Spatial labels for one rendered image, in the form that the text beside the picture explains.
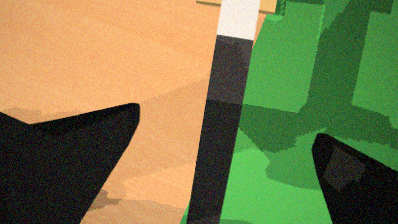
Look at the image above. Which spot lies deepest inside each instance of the green putting mat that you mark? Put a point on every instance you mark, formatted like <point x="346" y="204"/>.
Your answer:
<point x="317" y="66"/>

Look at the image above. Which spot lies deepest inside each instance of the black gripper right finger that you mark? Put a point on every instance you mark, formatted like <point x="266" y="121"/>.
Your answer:
<point x="357" y="189"/>

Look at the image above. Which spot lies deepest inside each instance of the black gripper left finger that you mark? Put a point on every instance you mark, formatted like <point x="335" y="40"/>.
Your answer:
<point x="51" y="171"/>

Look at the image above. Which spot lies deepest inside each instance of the red putter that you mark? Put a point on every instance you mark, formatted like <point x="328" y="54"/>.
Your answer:
<point x="225" y="95"/>

